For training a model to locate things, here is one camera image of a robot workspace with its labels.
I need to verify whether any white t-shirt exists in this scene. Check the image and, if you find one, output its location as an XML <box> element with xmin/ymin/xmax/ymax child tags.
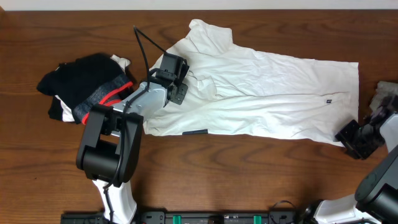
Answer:
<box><xmin>144</xmin><ymin>19</ymin><xmax>359</xmax><ymax>145</ymax></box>

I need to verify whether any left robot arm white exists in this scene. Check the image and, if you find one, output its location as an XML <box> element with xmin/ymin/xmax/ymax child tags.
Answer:
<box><xmin>76</xmin><ymin>82</ymin><xmax>188</xmax><ymax>223</ymax></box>

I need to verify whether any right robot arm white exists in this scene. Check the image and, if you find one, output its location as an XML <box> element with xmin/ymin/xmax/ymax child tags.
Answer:
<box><xmin>312</xmin><ymin>112</ymin><xmax>397</xmax><ymax>224</ymax></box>

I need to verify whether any black folded clothes pile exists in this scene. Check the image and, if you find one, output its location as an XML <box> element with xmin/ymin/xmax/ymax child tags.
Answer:
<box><xmin>37</xmin><ymin>53</ymin><xmax>133</xmax><ymax>124</ymax></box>

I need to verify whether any grey cloth at right edge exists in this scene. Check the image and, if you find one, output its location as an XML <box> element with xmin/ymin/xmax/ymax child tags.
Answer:
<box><xmin>369</xmin><ymin>81</ymin><xmax>398</xmax><ymax>111</ymax></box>

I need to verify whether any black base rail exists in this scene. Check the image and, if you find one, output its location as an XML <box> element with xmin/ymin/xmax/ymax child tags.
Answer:
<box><xmin>60</xmin><ymin>204</ymin><xmax>315</xmax><ymax>224</ymax></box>

